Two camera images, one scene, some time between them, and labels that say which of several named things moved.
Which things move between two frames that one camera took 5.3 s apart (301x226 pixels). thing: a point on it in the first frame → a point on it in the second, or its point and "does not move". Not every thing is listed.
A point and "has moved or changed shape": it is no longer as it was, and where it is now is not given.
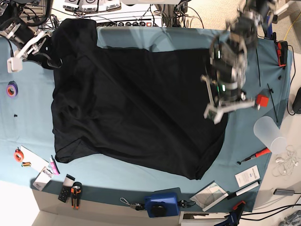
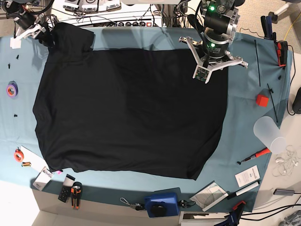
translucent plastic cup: [270, 134] does not move
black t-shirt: [144, 108] has moved or changed shape
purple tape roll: [12, 89] does not move
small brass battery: [26, 164] does not move
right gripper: [227, 83] → [216, 44]
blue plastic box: [162, 205] does not move
